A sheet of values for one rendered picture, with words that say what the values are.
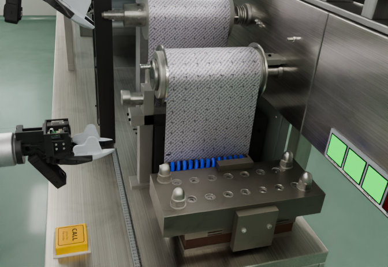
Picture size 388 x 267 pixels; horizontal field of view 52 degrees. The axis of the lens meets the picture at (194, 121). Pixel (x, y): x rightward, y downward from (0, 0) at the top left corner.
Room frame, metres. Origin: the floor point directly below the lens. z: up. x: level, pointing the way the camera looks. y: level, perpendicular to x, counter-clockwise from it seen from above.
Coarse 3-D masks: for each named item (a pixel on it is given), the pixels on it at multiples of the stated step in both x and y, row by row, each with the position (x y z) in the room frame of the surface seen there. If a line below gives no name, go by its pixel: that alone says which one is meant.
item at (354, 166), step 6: (348, 156) 0.68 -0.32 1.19; (354, 156) 0.67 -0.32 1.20; (348, 162) 0.68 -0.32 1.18; (354, 162) 0.66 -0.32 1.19; (360, 162) 0.65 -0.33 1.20; (348, 168) 0.67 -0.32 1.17; (354, 168) 0.66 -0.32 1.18; (360, 168) 0.64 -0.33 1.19; (354, 174) 0.65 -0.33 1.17; (360, 174) 0.64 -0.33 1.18
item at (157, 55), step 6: (156, 54) 0.89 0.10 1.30; (258, 54) 0.96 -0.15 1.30; (156, 60) 0.89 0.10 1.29; (162, 60) 0.87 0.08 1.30; (162, 66) 0.86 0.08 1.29; (162, 72) 0.85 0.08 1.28; (162, 78) 0.85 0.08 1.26; (162, 84) 0.84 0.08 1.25; (156, 90) 0.89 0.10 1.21; (162, 90) 0.85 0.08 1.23; (156, 96) 0.88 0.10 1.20; (162, 96) 0.86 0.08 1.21
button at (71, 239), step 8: (80, 224) 0.71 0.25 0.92; (56, 232) 0.68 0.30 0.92; (64, 232) 0.68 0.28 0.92; (72, 232) 0.68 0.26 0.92; (80, 232) 0.68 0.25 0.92; (56, 240) 0.65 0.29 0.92; (64, 240) 0.65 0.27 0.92; (72, 240) 0.66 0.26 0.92; (80, 240) 0.66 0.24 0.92; (56, 248) 0.63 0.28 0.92; (64, 248) 0.64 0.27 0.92; (72, 248) 0.64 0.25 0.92; (80, 248) 0.65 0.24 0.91
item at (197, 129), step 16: (256, 96) 0.92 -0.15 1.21; (176, 112) 0.85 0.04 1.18; (192, 112) 0.86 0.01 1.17; (208, 112) 0.88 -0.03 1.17; (224, 112) 0.89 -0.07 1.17; (240, 112) 0.90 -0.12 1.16; (176, 128) 0.85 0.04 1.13; (192, 128) 0.86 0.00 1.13; (208, 128) 0.88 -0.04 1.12; (224, 128) 0.89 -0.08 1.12; (240, 128) 0.91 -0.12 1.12; (176, 144) 0.85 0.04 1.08; (192, 144) 0.86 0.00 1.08; (208, 144) 0.88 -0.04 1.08; (224, 144) 0.89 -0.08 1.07; (240, 144) 0.91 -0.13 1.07; (176, 160) 0.85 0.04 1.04; (192, 160) 0.87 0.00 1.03
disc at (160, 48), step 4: (160, 44) 0.91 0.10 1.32; (156, 48) 0.94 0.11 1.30; (160, 48) 0.91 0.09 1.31; (164, 48) 0.89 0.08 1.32; (164, 52) 0.87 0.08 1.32; (164, 56) 0.86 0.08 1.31; (164, 60) 0.86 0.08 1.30; (164, 64) 0.86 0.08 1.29; (168, 72) 0.84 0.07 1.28; (168, 76) 0.84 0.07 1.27; (168, 80) 0.83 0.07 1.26; (168, 84) 0.83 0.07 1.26; (168, 88) 0.83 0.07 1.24; (164, 92) 0.85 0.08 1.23; (164, 96) 0.85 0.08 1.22; (160, 100) 0.89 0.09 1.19; (164, 100) 0.85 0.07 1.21; (164, 104) 0.86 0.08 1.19
